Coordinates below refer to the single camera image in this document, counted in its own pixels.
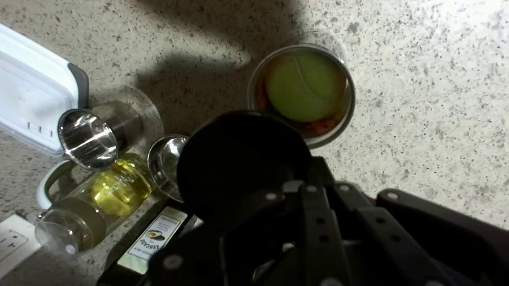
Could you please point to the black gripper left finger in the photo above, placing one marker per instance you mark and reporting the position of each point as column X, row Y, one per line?
column 318, row 174

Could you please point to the clear tennis ball can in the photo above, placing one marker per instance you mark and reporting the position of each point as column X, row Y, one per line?
column 316, row 133

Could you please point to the glass oil cruet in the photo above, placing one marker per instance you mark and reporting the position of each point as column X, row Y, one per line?
column 95, row 207

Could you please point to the small steel bowl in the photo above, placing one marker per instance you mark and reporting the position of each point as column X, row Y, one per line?
column 162, row 161

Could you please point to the black round can lid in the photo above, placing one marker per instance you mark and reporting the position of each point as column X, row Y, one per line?
column 234, row 157

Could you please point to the white wall outlet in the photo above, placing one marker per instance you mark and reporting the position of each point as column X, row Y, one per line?
column 16, row 244

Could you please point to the white plastic tray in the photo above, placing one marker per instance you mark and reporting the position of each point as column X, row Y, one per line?
column 36, row 87

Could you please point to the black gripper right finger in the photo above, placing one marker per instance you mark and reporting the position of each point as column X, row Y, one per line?
column 346, row 188

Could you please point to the green tennis ball with logo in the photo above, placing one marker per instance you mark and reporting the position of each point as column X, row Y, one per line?
column 304, row 87

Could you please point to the dark olive oil bottle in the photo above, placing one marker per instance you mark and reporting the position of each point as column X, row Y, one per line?
column 132, row 257

